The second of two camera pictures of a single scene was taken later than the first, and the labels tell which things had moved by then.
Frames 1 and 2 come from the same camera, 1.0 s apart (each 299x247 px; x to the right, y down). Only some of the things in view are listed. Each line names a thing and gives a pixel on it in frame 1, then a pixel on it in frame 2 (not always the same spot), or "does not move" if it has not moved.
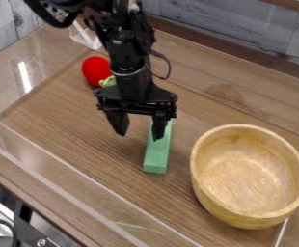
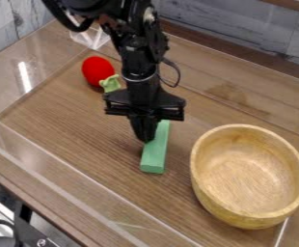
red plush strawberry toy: [94, 69] does not move
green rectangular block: [154, 163] does not move
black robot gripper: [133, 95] to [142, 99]
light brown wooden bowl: [248, 176] does not move
